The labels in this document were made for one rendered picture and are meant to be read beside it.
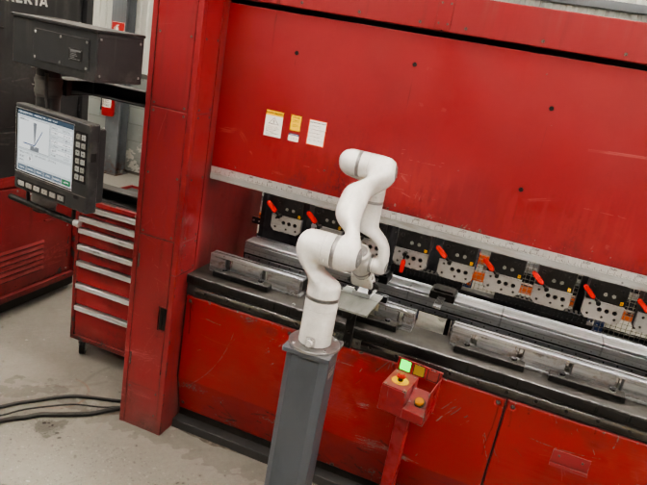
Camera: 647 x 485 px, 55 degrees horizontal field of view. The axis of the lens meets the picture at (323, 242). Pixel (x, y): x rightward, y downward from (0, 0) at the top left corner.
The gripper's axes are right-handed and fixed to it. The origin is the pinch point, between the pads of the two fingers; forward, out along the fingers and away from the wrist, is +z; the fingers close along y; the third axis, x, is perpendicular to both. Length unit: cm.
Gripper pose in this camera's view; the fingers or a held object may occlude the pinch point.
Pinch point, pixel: (363, 289)
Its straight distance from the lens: 282.3
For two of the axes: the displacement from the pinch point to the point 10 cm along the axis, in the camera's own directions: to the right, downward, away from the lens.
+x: -3.7, 7.9, -4.9
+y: -9.2, -2.6, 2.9
